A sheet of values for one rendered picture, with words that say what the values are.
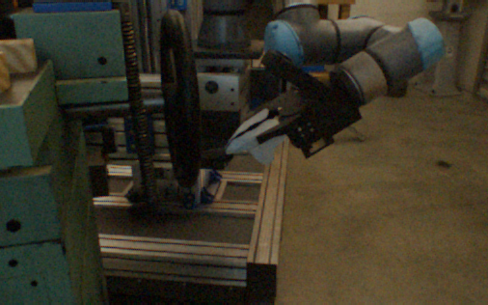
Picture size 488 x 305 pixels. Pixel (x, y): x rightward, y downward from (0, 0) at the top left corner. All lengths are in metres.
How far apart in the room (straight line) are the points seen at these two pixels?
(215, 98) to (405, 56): 0.55
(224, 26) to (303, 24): 0.50
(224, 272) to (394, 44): 0.88
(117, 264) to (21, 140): 1.02
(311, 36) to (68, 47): 0.36
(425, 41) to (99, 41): 0.47
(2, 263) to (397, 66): 0.59
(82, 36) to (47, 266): 0.30
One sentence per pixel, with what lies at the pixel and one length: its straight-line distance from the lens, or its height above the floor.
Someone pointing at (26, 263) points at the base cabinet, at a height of 0.69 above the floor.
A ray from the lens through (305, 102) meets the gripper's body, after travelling 0.64.
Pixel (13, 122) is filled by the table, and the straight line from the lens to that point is 0.44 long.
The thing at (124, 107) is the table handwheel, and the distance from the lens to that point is 0.71.
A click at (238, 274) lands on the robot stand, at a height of 0.18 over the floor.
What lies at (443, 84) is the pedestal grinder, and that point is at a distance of 4.34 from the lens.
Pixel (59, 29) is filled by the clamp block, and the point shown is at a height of 0.94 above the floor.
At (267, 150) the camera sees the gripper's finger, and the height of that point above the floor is 0.76.
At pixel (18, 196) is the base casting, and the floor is 0.78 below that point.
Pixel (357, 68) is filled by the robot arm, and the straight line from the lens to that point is 0.67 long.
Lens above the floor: 1.01
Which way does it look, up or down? 22 degrees down
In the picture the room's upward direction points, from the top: straight up
